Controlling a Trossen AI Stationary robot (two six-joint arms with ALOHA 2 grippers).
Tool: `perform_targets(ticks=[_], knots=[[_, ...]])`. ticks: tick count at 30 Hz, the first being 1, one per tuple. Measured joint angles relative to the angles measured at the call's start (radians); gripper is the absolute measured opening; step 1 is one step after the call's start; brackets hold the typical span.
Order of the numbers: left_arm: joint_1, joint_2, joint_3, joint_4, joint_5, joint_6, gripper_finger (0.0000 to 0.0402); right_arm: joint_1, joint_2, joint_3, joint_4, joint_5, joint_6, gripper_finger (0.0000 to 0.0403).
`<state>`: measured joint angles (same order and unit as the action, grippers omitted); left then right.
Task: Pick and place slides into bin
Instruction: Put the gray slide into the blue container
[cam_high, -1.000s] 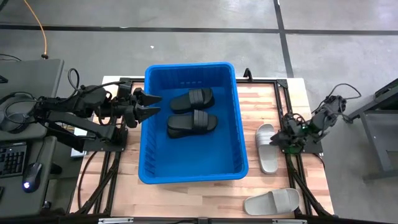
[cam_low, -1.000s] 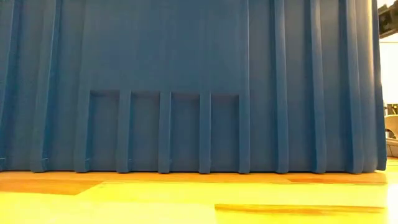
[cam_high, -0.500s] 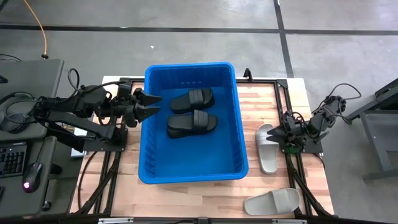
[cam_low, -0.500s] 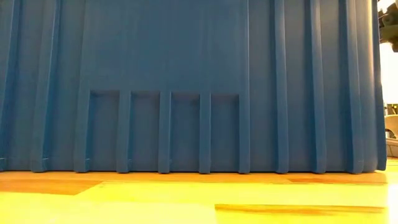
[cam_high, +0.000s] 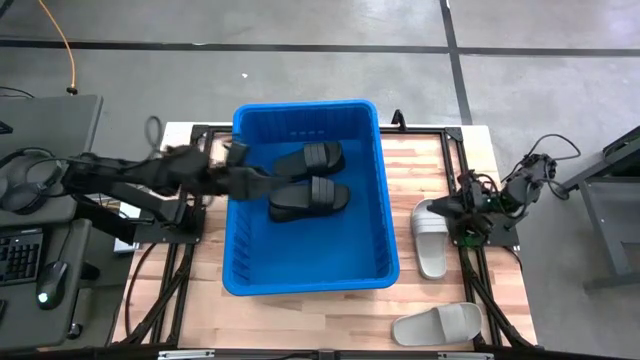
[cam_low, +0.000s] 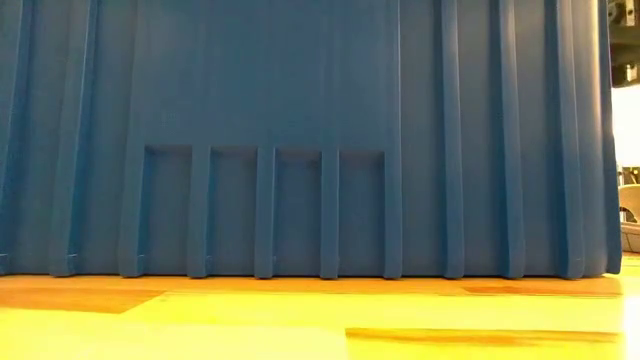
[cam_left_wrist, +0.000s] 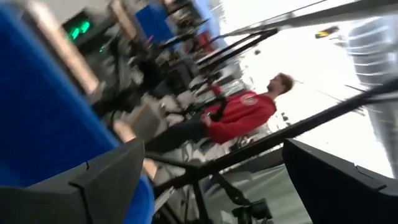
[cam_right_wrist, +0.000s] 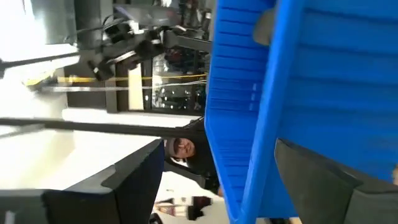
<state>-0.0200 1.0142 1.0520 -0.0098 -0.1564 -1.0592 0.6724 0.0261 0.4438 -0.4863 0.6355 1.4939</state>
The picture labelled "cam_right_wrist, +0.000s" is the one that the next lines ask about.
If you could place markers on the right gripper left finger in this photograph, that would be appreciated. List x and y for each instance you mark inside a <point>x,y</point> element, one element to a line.
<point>93,205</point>

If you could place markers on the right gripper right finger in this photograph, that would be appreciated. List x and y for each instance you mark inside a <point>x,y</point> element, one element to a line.
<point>326,199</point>

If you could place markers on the blue plastic bin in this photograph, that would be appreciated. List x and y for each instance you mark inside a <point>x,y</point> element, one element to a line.
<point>342,77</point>

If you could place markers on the light grey slide sandal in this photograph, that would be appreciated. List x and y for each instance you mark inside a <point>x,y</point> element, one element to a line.
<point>264,29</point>

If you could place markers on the dark background shelving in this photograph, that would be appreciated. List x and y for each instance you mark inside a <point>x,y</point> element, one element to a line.
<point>124,99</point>

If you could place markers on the person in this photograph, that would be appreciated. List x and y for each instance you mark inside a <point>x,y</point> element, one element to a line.
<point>186,149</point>

